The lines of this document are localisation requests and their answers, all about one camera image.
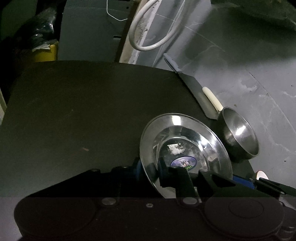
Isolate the steel plate with sticker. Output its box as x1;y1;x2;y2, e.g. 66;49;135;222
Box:
139;113;233;198

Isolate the small steel bowl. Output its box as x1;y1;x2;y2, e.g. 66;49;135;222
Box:
216;107;259;162

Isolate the white bowl red rim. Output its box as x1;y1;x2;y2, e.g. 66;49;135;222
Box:
254;170;269;180

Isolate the yellow bin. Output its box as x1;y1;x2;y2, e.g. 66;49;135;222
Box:
32;41;59;62

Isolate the cleaver with grey handle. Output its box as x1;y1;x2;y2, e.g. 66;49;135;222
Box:
163;53;218;120

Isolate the cream handled utensil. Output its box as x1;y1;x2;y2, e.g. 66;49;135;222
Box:
202;87;223;112

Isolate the white looped cable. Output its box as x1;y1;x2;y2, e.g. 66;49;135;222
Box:
128;0;186;52

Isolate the thin white wire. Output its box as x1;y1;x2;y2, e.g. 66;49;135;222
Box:
106;0;129;22

